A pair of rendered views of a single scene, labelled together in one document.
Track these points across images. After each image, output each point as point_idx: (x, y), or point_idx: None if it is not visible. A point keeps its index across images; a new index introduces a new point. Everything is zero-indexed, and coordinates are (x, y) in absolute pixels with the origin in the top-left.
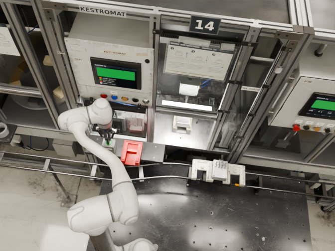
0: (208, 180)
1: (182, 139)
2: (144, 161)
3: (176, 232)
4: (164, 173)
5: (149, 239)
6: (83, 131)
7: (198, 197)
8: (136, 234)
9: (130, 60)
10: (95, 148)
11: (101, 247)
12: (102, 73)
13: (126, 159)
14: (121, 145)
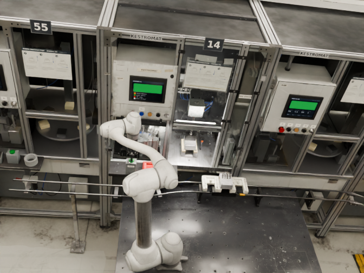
0: (218, 190)
1: (190, 161)
2: None
3: (195, 238)
4: (176, 194)
5: None
6: (122, 134)
7: (209, 211)
8: None
9: (159, 76)
10: (135, 143)
11: (145, 222)
12: (137, 89)
13: None
14: (140, 167)
